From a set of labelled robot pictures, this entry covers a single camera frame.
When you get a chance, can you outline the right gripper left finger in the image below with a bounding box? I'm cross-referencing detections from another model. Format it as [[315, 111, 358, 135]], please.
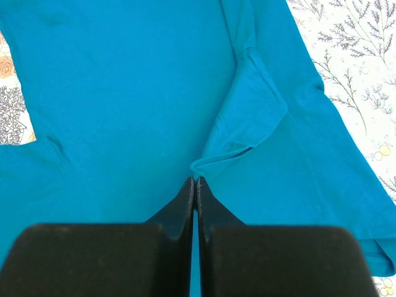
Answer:
[[1, 178, 194, 296]]

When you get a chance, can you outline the floral table mat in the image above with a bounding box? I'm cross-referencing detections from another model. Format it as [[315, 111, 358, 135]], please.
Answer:
[[0, 0, 396, 297]]

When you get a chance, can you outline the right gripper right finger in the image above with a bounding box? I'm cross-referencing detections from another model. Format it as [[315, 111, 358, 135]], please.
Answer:
[[196, 178, 376, 297]]

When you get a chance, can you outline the blue t shirt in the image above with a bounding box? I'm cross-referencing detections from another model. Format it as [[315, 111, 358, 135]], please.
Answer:
[[0, 0, 396, 297]]

